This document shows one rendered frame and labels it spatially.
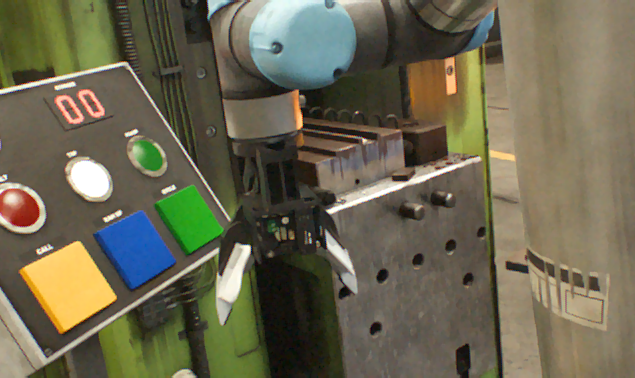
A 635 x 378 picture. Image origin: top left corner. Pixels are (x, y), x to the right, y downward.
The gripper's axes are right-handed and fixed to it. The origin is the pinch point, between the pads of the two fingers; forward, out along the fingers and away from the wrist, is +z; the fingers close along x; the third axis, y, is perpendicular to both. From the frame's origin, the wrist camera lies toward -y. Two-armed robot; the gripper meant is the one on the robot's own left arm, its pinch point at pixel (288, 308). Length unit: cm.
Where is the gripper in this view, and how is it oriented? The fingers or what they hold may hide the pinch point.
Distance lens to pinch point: 82.8
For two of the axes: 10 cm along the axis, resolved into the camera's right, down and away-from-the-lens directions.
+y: 2.6, 2.4, -9.3
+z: 1.2, 9.5, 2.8
